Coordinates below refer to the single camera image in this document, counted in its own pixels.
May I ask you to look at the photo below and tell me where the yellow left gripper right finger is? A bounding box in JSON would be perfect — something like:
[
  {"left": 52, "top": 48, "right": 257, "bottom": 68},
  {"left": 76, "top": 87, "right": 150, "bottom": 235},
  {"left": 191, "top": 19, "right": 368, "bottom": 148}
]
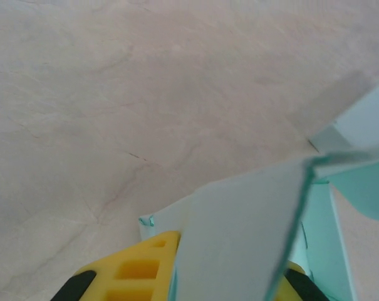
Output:
[{"left": 278, "top": 261, "right": 330, "bottom": 301}]

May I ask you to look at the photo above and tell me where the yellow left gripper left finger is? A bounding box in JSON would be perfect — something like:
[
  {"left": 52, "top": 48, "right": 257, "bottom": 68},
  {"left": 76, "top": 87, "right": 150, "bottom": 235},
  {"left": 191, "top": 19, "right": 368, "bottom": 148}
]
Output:
[{"left": 53, "top": 231, "right": 181, "bottom": 301}]

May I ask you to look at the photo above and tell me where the light blue paper box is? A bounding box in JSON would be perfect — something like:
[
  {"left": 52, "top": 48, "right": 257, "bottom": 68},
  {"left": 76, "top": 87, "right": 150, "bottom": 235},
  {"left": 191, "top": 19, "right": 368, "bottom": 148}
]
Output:
[{"left": 137, "top": 78, "right": 379, "bottom": 301}]

